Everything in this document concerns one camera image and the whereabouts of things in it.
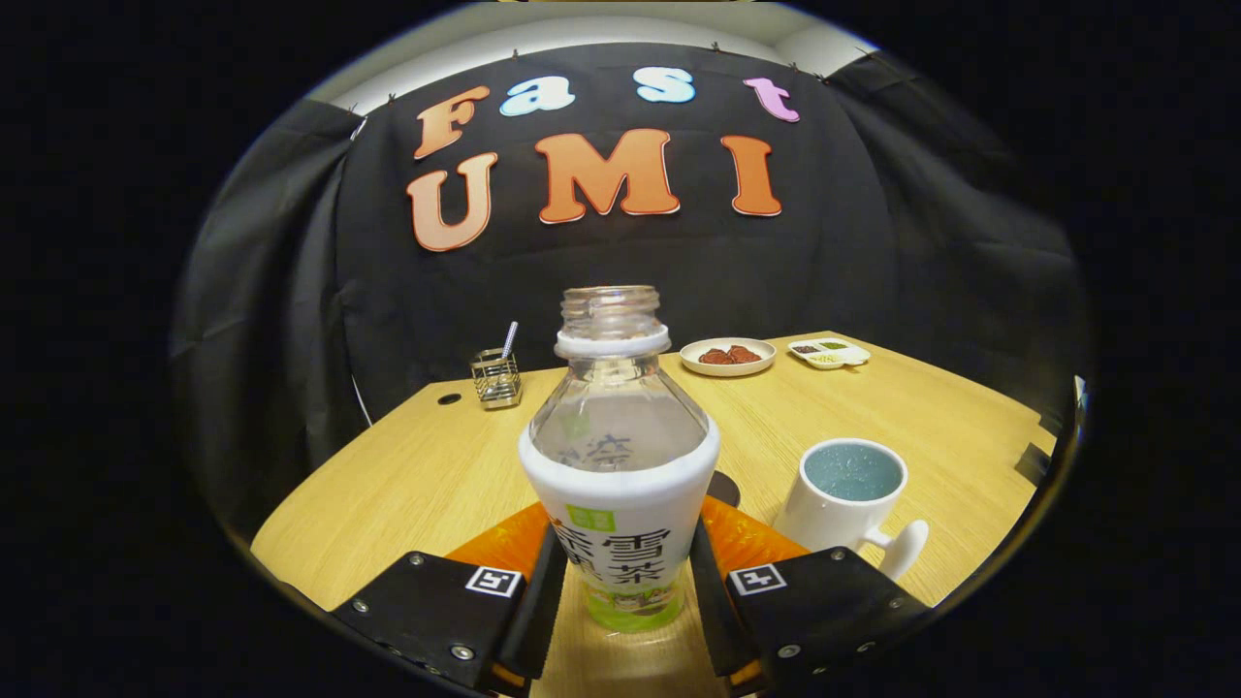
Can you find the white divided dish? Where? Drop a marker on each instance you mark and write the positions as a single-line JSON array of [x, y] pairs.
[[829, 354]]

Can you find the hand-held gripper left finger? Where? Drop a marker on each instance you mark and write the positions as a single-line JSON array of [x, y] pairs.
[[543, 620]]

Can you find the red brown food pieces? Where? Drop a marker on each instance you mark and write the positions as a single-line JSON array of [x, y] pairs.
[[729, 356]]

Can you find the round cream plate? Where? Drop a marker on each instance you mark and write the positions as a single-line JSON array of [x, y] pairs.
[[727, 367]]

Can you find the wooden table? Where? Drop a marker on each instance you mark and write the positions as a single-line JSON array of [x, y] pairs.
[[436, 485]]

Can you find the dark brown round coaster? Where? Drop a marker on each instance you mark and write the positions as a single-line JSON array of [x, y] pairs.
[[727, 488]]

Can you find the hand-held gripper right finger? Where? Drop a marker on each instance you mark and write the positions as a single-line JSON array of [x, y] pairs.
[[713, 620]]

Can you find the black backdrop cloth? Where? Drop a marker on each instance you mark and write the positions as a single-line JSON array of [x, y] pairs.
[[824, 271]]

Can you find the clear juice bottle white label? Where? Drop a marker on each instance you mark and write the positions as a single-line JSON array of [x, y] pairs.
[[620, 485]]

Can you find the small dark block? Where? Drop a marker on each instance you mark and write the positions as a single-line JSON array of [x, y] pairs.
[[1035, 463]]

